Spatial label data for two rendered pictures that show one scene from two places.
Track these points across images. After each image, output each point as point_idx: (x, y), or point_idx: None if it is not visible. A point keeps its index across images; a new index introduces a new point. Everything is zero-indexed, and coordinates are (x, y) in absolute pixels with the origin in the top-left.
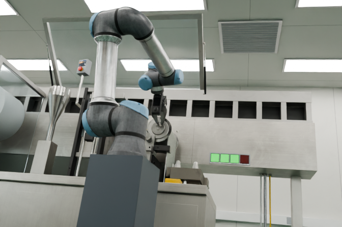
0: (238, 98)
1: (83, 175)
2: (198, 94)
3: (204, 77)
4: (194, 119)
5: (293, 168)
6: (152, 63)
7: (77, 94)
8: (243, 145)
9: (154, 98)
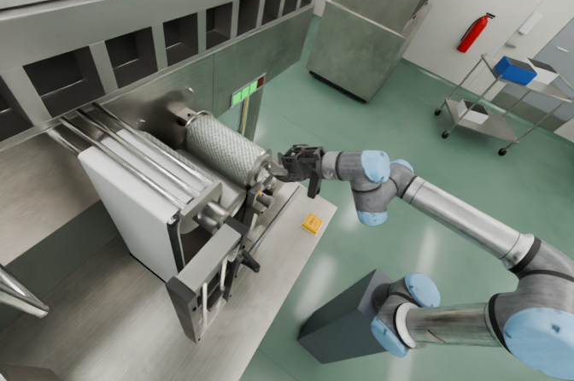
0: None
1: (37, 272)
2: None
3: None
4: (212, 54)
5: (288, 67)
6: (385, 172)
7: (21, 307)
8: (260, 65)
9: (319, 179)
